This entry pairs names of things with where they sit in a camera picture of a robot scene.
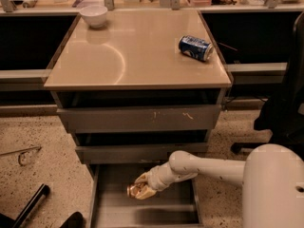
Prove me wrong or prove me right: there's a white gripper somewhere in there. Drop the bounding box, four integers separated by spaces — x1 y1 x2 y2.
135 162 197 200

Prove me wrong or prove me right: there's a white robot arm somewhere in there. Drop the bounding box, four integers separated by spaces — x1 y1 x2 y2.
135 143 304 228

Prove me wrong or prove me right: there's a grey middle drawer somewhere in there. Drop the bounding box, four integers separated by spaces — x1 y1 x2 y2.
75 142 208 164

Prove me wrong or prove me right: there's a grey open bottom drawer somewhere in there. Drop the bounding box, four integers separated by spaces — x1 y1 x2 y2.
87 163 202 228

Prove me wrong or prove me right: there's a grey top drawer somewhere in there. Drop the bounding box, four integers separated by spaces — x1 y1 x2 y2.
58 104 220 133

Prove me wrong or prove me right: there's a grey drawer cabinet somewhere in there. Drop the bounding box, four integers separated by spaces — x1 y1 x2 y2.
43 8 233 228

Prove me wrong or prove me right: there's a blue soda can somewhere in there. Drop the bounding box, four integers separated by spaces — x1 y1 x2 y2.
179 35 214 62

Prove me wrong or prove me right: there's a black chair base tip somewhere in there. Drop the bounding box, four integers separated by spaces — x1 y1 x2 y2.
60 212 84 228

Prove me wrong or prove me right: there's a metal hook on floor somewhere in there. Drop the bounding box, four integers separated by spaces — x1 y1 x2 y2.
0 146 42 166

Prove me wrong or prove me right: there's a black chair leg left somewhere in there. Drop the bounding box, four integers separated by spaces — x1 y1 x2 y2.
0 184 50 228

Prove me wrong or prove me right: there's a black office chair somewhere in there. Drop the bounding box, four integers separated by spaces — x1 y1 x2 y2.
230 11 304 160

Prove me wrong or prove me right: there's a white ceramic bowl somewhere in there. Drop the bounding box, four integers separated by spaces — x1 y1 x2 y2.
80 5 108 28

